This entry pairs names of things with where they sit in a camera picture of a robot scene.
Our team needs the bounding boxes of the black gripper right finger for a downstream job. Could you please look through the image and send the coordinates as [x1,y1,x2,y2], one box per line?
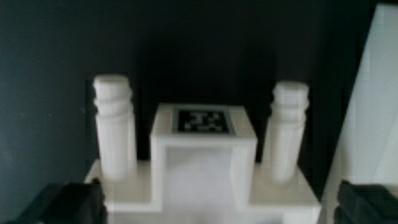
[333,180,398,224]

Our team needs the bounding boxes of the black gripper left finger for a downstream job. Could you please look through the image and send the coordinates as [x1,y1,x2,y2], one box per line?
[5,181,108,224]

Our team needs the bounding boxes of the white chair seat plate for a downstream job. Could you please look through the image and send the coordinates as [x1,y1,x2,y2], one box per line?
[86,74,321,224]

